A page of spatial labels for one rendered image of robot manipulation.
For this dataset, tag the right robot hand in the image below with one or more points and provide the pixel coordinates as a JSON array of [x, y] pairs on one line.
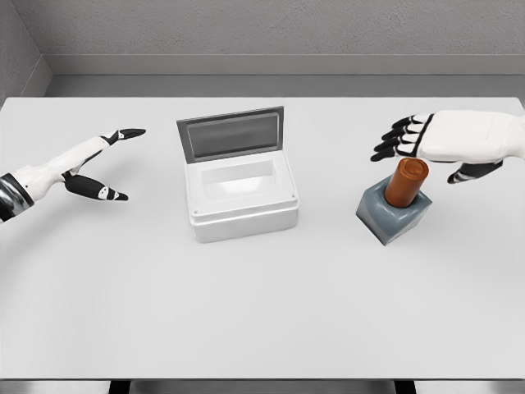
[[463, 135]]

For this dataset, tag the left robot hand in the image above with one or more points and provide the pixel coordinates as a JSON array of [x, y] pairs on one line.
[[78, 154]]

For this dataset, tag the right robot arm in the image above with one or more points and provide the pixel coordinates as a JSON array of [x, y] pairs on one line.
[[517, 135]]

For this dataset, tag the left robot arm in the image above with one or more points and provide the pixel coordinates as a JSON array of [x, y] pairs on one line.
[[16, 191]]

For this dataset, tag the grey bottle with brown cap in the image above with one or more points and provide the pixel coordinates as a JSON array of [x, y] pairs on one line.
[[389, 221]]

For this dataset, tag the grey hinged box lid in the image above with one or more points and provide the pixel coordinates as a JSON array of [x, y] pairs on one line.
[[231, 135]]

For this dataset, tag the white rectangular box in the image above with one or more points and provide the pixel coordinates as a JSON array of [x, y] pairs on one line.
[[246, 213]]

